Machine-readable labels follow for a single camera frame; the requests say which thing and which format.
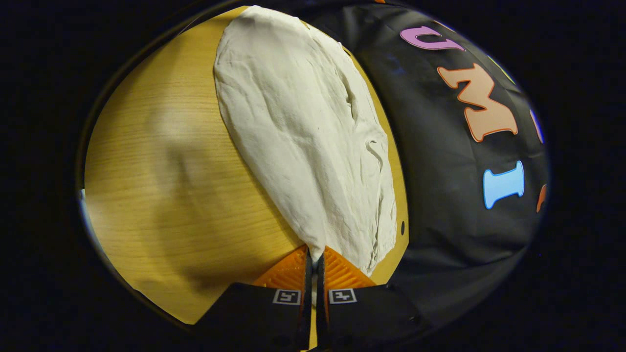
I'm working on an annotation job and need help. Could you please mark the white jeans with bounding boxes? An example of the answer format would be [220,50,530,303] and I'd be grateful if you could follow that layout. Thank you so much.
[213,5,398,277]

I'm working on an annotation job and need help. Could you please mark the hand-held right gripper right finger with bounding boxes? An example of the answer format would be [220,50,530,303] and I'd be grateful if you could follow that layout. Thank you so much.
[315,245,432,352]

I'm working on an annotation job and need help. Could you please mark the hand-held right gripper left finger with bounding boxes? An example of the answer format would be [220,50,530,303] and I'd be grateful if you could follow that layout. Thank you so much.
[193,244,313,352]

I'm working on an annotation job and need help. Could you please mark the black backdrop cloth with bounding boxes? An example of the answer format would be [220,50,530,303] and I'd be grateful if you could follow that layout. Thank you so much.
[274,0,551,334]

